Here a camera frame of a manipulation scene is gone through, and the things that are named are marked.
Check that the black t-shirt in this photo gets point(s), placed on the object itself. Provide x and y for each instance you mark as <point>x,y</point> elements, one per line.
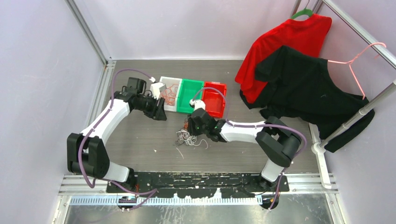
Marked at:
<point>299,86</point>

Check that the green plastic bin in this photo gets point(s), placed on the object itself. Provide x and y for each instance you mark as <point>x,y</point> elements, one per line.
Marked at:
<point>187,91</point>

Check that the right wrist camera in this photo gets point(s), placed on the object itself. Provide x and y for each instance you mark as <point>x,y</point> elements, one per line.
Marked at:
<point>197,104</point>

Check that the green hanger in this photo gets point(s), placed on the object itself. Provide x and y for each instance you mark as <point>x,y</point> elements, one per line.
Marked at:
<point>305,11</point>

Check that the metal clothes rack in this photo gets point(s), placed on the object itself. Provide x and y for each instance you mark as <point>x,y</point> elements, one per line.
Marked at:
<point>318,144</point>

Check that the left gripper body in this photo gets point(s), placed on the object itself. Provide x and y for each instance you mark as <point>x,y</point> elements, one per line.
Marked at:
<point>147,105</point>

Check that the red t-shirt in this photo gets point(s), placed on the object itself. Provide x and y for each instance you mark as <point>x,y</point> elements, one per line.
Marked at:
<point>305,36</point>

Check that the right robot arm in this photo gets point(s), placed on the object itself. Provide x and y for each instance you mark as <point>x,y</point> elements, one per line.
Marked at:
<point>279,142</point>

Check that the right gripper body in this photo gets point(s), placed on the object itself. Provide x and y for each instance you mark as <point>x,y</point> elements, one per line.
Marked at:
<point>195,129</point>

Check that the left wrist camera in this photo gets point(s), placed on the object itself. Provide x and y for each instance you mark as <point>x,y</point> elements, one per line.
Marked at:
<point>156,88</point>

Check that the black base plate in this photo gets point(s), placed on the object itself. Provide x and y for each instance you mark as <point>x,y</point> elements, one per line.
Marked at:
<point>205,185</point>

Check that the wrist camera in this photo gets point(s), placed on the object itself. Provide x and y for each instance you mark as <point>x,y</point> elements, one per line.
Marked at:
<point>197,104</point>
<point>156,88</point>

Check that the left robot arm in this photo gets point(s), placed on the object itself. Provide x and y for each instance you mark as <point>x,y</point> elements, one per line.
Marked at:
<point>86,151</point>

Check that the white plastic bin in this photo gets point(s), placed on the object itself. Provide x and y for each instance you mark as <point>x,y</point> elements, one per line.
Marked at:
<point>171,93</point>

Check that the red plastic bin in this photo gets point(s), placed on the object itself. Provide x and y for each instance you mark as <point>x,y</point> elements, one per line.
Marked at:
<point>214,102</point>

